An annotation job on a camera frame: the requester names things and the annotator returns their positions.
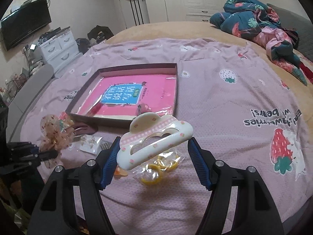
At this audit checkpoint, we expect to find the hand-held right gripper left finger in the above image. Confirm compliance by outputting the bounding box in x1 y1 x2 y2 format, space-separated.
27 136 121 235

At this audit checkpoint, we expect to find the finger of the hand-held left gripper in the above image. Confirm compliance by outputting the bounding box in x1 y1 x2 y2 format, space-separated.
10 150 58 169
7 141 40 156

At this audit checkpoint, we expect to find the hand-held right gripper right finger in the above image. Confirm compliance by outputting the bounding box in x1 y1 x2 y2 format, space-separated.
187 137 282 235

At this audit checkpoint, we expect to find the orange hair accessory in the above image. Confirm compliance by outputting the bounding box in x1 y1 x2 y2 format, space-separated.
113 167 129 177

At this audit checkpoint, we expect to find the clear earring packet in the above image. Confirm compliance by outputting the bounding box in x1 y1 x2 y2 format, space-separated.
79 135 103 155

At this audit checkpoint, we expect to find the cream cloud hair clip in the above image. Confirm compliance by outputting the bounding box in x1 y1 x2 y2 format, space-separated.
116 112 193 170

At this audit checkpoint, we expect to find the yellow hoop earrings packet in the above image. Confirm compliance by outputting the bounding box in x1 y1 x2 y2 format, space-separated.
132 149 184 185

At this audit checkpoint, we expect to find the brown cardboard box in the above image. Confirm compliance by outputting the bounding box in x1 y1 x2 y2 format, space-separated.
66 63 178 129

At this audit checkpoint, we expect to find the colourful hair bow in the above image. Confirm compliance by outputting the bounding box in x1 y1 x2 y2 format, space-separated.
58 112 75 129

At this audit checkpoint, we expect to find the dark red hair clip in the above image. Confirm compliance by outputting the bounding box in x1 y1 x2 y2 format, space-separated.
73 124 99 137

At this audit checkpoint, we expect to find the person's green clothing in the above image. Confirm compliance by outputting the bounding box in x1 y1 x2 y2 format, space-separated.
0 196 31 229

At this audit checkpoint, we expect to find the pink strawberry print blanket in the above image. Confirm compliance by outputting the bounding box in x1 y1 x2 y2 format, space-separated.
21 38 311 235

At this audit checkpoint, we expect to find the pink book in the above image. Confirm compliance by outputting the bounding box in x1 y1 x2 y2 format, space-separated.
78 75 177 118

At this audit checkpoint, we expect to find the white drawer cabinet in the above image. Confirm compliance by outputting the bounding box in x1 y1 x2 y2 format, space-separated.
37 26 80 73

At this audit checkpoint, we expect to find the black flat television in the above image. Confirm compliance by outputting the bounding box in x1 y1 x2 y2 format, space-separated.
0 0 52 51

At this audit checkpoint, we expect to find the dark grey bag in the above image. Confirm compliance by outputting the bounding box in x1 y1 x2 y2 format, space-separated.
75 38 92 54

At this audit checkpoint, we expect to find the black bag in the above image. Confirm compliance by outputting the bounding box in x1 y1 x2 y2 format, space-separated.
87 25 114 42

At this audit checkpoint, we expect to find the tan bed sheet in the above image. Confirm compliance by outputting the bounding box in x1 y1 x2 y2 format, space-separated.
105 20 313 96

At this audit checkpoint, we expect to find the dark floral quilt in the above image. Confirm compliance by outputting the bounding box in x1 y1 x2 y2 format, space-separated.
210 0 309 87

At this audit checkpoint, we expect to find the black coat stand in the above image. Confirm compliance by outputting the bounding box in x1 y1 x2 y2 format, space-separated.
128 0 145 26

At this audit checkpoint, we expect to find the white wardrobe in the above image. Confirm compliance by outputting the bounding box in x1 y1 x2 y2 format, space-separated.
141 0 254 22

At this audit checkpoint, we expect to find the grey padded bed frame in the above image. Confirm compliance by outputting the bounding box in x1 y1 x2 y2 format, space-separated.
7 64 55 137

